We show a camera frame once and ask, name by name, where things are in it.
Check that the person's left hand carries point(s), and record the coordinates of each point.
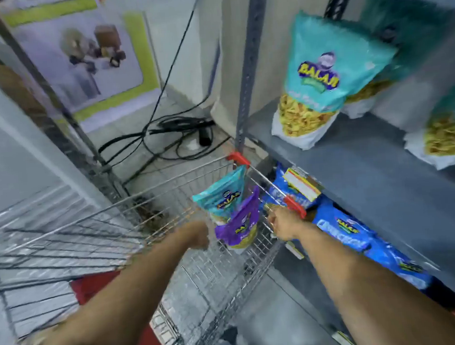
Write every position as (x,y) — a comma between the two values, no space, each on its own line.
(195,235)

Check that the person's right hand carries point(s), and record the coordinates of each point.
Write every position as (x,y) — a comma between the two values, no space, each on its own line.
(288,224)

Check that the person's right fingers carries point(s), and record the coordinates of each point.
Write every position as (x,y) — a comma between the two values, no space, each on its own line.
(275,218)

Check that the person's left fingers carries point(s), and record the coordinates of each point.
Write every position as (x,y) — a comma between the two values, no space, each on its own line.
(205,235)

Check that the person's right forearm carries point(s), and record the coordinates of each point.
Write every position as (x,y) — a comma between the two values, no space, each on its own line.
(374,296)

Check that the person's left forearm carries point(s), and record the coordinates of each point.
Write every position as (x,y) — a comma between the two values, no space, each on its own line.
(116,308)

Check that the blue snack packet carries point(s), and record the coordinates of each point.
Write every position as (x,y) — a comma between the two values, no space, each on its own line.
(346,228)
(399,263)
(282,189)

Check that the purple snack packet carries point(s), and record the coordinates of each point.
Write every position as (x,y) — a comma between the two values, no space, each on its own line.
(242,222)

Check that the small white shelf label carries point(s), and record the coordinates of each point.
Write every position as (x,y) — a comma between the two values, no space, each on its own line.
(343,340)
(294,249)

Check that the white red shelf price label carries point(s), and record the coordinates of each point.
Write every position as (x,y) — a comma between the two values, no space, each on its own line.
(302,183)

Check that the small teal snack packet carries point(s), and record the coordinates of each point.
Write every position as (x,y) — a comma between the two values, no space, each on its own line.
(223,194)

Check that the grey metal shelf rack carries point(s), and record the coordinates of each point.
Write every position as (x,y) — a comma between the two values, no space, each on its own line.
(361,175)

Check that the black power adapter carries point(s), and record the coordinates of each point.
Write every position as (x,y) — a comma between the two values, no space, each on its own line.
(205,136)

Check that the red plastic panel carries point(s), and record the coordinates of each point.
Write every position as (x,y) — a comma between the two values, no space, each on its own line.
(91,287)

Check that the large teal chips packet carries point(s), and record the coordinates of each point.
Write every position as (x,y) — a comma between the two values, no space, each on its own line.
(448,133)
(408,26)
(322,76)

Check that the grey metal upright post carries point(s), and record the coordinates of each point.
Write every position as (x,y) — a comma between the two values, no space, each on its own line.
(44,94)

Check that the green bordered wall poster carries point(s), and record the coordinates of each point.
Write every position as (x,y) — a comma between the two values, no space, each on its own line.
(84,56)

